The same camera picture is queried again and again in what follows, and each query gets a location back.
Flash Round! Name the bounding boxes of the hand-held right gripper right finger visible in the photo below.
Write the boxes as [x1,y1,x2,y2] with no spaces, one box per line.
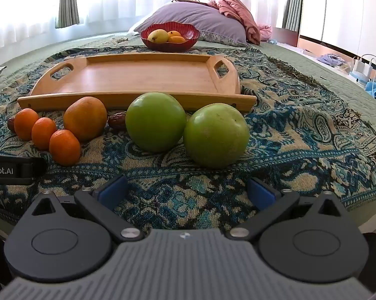
[225,177,345,242]

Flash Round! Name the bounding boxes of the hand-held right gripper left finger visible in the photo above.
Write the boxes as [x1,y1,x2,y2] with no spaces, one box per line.
[31,175,145,243]

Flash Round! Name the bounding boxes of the small tangerine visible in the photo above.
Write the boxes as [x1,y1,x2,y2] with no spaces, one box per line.
[14,108,40,141]
[31,117,58,151]
[49,129,81,167]

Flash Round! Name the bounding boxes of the green apple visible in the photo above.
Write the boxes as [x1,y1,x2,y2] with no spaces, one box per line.
[125,92,188,153]
[183,103,250,169]

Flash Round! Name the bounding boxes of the large orange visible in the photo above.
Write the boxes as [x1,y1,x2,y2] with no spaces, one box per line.
[63,96,108,142]

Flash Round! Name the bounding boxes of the wooden serving tray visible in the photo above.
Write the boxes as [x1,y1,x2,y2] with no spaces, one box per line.
[17,53,258,113]

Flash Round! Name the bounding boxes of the blue patterned woven blanket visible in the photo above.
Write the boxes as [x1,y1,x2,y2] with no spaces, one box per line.
[0,45,376,232]

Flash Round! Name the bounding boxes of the green quilted bedspread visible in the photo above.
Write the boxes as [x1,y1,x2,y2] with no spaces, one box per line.
[0,30,376,226]

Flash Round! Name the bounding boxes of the lilac cloth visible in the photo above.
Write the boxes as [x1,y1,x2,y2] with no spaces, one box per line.
[318,53,345,68]

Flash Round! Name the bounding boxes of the red scalloped bowl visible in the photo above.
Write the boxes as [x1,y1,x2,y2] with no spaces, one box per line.
[140,22,200,53]

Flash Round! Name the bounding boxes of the brown wooden headboard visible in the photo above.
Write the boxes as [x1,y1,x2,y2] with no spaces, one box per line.
[273,26,301,47]

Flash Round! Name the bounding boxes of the white charger block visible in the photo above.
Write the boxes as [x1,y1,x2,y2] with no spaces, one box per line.
[352,54,376,83]

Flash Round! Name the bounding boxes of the yellow mango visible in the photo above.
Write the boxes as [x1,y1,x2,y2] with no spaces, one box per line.
[147,29,170,44]

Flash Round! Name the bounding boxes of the white pillow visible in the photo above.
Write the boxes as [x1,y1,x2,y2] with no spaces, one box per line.
[127,22,145,36]

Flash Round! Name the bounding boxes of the green curtain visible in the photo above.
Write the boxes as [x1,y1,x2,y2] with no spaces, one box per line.
[283,0,305,32]
[55,0,84,29]

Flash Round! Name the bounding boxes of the purple pillow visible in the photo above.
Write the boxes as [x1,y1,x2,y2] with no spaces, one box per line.
[133,1,249,48]

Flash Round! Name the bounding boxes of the pink quilt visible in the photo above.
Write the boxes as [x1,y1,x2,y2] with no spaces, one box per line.
[207,0,262,46]

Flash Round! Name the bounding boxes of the white wardrobe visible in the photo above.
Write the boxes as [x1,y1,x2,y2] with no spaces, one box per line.
[299,0,376,79]

